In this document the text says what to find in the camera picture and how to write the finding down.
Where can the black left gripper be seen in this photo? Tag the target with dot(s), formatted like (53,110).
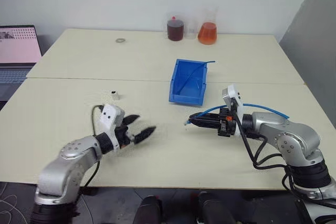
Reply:
(123,133)

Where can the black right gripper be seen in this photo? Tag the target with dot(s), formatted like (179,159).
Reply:
(225,128)

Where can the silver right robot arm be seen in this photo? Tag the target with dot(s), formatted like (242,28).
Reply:
(288,134)

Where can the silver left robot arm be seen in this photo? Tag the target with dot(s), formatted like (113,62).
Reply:
(65,161)

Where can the blue plastic bin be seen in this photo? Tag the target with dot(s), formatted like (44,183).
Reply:
(183,99)

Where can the white coupler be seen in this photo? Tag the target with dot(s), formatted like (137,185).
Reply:
(115,95)

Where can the dark rounded shape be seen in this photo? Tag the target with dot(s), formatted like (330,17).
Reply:
(148,209)

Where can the flask with orange liquid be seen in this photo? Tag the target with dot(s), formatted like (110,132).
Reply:
(208,35)

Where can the empty clear beaker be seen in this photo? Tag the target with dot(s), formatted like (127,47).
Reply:
(191,35)

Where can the beaker with dark red liquid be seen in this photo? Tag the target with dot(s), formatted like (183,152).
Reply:
(175,31)

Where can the open laptop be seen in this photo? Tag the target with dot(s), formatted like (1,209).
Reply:
(18,45)

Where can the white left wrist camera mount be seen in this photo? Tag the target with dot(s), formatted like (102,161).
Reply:
(109,115)

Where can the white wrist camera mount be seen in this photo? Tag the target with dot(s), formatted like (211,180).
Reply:
(109,115)
(232,94)

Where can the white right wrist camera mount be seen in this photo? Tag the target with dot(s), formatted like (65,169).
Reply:
(232,94)

